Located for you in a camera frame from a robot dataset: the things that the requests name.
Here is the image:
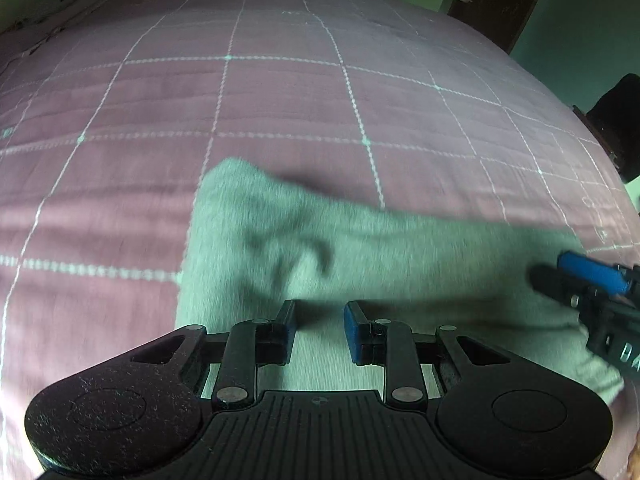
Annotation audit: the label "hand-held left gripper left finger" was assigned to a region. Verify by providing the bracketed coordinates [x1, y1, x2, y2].
[128, 299, 297, 411]

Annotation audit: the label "green pants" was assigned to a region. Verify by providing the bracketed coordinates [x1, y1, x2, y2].
[175, 156, 627, 407]

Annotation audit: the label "dark wooden bed frame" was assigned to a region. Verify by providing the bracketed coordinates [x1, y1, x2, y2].
[572, 104, 623, 167]

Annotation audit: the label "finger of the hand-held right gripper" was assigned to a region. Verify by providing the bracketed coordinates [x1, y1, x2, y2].
[557, 251, 634, 297]
[529, 264, 593, 312]

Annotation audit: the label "dark wooden door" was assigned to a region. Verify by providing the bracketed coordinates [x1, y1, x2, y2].
[446, 0, 557, 55]

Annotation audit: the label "pink checked bed sheet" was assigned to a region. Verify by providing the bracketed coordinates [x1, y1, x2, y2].
[0, 0, 640, 480]

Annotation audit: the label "dark object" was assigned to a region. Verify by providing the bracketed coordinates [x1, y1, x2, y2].
[585, 73, 640, 184]

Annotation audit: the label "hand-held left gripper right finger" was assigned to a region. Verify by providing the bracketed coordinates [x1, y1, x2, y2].
[343, 300, 513, 414]

